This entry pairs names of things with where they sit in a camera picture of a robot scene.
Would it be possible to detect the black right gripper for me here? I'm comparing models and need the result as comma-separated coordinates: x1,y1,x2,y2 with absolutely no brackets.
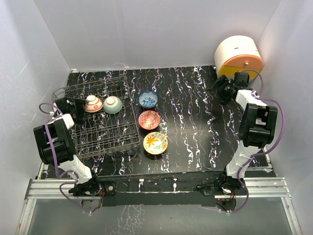
206,75,235,105

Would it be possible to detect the orange leaf patterned bowl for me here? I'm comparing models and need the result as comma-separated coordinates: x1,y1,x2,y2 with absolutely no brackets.
85,95,103,113

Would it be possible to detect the pale green ceramic bowl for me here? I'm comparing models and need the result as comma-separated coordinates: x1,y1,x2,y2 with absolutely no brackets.
103,96,123,115

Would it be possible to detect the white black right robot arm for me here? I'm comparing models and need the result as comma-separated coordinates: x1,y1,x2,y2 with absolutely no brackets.
195,70,278,196

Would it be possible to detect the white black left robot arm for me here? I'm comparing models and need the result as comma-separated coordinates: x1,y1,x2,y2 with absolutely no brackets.
33,97,101,195

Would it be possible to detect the white round drawer cabinet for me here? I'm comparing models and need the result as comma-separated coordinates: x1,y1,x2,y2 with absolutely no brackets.
214,35,264,80

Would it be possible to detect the blue patterned bowl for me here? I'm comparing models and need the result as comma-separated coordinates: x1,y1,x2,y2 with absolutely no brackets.
137,91,158,109

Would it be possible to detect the red geometric patterned bowl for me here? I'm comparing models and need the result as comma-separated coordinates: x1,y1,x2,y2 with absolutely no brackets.
138,110,161,130

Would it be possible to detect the yellow star patterned bowl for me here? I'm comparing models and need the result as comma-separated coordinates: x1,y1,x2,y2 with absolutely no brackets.
143,132,168,155

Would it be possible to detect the grey wire dish rack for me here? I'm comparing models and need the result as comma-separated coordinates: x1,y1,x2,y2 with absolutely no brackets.
53,76,140,160

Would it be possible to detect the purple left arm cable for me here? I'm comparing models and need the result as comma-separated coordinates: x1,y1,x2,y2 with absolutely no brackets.
39,102,102,215

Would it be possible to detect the aluminium frame rail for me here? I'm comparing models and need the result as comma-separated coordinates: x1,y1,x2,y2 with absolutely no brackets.
17,173,302,235

